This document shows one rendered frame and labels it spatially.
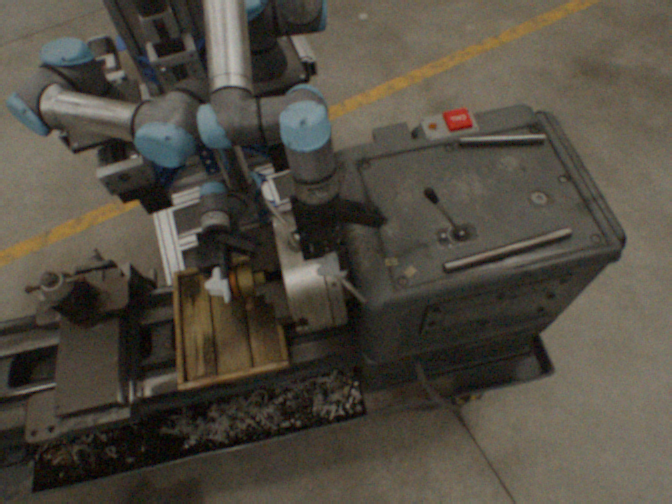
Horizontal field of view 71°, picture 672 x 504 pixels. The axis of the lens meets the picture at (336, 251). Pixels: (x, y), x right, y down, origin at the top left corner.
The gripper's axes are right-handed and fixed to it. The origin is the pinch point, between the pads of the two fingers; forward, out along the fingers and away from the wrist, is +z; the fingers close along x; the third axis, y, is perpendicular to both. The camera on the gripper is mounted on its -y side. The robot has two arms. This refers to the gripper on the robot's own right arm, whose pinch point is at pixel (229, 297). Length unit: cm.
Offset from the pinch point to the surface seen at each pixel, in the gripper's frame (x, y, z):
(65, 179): -105, 116, -152
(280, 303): 3.1, -12.7, 6.0
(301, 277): 12.6, -19.3, 5.2
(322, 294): 9.1, -23.1, 8.7
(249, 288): 2.3, -5.6, -0.1
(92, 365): -10.7, 39.7, 5.9
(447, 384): -55, -57, 21
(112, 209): -106, 87, -123
